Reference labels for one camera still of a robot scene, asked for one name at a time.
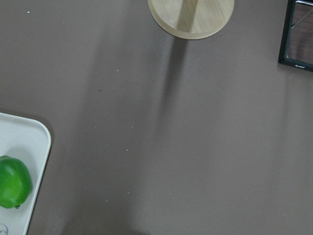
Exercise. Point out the green lime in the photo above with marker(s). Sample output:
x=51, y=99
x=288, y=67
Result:
x=15, y=182

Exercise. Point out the cream serving tray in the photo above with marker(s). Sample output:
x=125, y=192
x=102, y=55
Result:
x=29, y=141

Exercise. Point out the wine glass rack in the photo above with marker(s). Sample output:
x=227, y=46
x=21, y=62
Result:
x=296, y=49

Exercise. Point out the wooden cup tree stand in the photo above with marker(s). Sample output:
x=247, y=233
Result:
x=191, y=19

